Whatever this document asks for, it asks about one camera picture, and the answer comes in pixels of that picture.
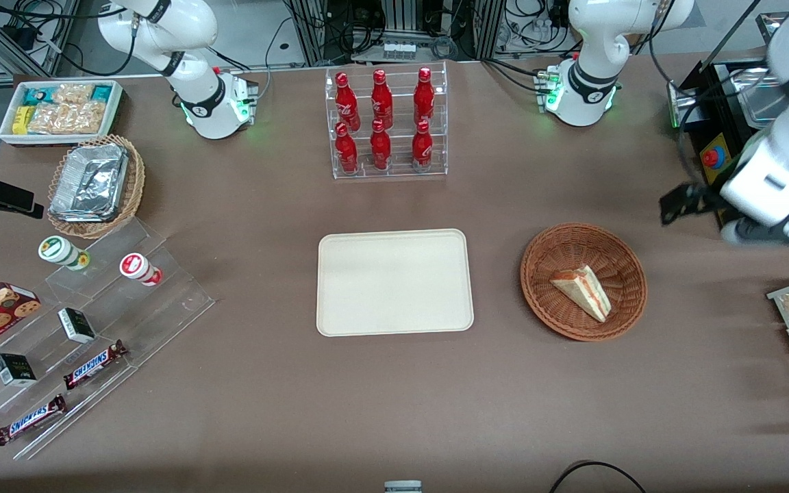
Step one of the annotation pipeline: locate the triangle sandwich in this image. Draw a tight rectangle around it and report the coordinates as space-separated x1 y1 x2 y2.
549 265 612 323

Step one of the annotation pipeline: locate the white power strip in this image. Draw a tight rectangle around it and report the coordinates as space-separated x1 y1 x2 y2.
379 40 417 61

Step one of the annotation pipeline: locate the black loop cable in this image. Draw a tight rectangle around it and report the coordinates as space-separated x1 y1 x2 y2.
549 460 647 493

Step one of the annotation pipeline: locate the clear acrylic bottle rack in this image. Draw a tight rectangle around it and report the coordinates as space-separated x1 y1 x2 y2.
325 60 449 180

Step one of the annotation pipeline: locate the light oval wicker basket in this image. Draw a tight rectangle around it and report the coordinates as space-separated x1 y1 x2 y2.
47 134 146 240

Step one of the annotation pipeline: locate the red cola bottle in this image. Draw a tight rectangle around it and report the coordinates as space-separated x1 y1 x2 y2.
370 119 392 172
370 69 394 129
335 71 361 131
412 120 434 172
414 66 436 127
335 122 360 175

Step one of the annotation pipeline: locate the cream rectangular tray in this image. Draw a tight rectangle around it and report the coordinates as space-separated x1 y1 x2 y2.
316 229 475 338

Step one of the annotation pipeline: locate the snickers bar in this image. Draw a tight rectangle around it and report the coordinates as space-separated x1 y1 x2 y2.
0 394 68 446
63 340 128 391

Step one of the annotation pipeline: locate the black base cable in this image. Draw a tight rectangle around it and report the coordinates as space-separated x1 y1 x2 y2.
482 58 546 94
255 17 296 100

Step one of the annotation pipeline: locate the aluminium extrusion frame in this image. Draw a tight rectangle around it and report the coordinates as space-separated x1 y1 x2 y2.
284 0 505 66

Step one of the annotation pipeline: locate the clear acrylic step display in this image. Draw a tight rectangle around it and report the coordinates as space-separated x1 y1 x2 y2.
0 218 216 461

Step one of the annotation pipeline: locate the silver foil tray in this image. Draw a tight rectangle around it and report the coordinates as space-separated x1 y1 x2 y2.
49 142 129 223

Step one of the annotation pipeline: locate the green lid cup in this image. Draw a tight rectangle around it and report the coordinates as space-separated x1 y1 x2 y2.
38 236 90 271

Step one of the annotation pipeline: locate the clear cracker packet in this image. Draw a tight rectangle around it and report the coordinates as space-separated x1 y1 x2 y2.
51 83 95 105
27 101 106 136

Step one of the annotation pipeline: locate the steel pan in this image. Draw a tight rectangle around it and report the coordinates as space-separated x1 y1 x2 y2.
736 67 780 129

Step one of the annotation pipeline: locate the black roller grill appliance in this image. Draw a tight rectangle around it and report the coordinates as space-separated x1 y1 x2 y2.
667 10 789 244

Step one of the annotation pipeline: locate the brown round wicker basket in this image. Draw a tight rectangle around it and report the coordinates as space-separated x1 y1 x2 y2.
520 223 648 342

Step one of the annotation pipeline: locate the red lid cup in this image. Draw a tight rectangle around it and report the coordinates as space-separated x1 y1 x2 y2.
119 253 163 287

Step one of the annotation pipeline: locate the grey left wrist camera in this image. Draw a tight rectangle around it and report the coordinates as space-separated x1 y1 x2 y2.
721 216 789 248

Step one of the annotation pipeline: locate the small dark green box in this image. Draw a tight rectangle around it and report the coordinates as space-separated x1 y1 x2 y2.
58 307 97 344
0 353 38 388

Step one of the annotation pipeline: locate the white rectangular snack bin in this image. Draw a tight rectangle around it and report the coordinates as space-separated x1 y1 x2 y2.
0 79 125 147

